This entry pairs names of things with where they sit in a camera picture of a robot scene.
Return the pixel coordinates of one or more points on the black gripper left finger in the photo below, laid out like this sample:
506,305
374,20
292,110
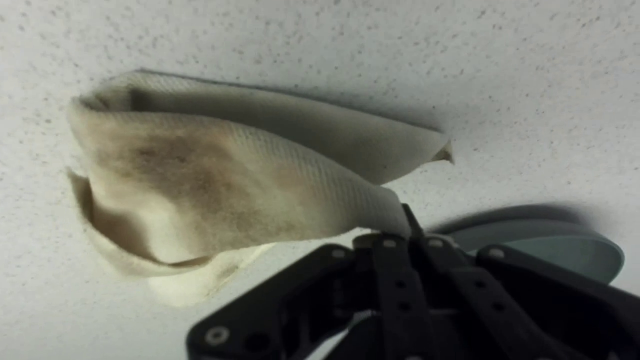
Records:
301,307

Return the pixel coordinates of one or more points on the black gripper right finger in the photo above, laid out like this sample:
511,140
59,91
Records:
506,305

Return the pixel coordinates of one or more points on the stained beige towel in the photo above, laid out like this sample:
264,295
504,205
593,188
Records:
187,180

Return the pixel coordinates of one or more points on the dark green plate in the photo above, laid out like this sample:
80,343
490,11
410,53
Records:
550,233

